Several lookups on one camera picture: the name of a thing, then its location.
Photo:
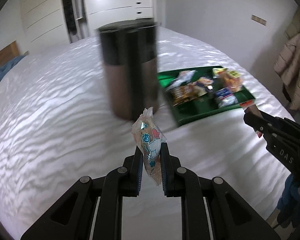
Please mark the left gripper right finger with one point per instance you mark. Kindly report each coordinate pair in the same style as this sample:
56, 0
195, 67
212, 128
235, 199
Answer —
210, 208

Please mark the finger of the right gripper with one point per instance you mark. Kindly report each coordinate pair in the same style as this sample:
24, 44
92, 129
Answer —
250, 119
265, 118

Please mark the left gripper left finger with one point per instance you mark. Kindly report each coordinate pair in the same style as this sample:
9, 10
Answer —
91, 208

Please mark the orange brown snack bar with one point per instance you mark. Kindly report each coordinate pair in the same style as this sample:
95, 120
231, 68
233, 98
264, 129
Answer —
250, 107

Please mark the dark blue wafer packet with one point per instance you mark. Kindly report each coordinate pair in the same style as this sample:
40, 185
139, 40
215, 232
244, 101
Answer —
224, 97

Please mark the dried vegetable snack bag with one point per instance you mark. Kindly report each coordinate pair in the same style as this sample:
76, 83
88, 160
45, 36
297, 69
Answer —
229, 78

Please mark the pink white candy packet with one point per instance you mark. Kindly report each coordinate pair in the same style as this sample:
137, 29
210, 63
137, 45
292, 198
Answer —
149, 138

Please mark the blue gloved right hand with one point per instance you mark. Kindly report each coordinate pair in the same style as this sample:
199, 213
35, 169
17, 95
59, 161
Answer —
289, 203

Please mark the beige hanging jacket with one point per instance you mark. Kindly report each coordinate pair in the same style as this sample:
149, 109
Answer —
287, 65

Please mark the small yellow blue packet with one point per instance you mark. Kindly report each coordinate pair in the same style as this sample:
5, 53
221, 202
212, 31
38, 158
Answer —
204, 85

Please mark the green tray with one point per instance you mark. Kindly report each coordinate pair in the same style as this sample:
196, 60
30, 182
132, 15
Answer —
203, 106

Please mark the brown chocolate snack packet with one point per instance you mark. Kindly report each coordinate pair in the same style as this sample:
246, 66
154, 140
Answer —
184, 94

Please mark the silver snack packet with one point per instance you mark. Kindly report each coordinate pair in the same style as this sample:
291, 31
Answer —
184, 77

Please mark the blue cloth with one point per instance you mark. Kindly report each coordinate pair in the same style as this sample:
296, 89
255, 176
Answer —
9, 65

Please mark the wooden headboard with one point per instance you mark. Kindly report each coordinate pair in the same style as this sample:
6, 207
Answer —
9, 52

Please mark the white wardrobe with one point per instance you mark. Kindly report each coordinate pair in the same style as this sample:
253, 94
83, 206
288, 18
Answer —
50, 22

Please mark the wall switch plate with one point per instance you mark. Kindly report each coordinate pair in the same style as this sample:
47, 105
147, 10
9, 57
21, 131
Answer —
259, 20

